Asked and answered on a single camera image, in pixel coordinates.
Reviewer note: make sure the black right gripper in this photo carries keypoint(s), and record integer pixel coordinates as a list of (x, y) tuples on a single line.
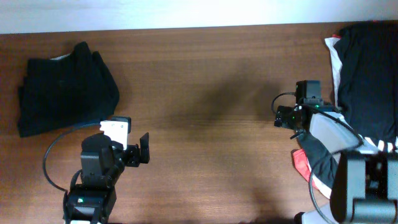
[(283, 117)]

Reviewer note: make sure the folded black clothes stack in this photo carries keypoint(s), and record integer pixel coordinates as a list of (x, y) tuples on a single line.
[(77, 88)]

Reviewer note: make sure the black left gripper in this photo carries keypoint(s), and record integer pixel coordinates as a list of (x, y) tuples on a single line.
[(134, 158)]

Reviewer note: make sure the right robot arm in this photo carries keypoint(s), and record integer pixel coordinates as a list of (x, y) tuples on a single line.
[(365, 184)]

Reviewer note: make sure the dark green Nike t-shirt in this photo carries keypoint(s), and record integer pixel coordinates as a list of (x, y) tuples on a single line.
[(367, 94)]

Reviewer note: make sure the white t-shirt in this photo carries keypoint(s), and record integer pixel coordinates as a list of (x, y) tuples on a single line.
[(336, 66)]

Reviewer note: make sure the red garment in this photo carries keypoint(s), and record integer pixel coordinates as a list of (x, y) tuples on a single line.
[(301, 163)]

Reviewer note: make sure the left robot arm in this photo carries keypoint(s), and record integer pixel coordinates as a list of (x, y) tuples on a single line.
[(92, 192)]

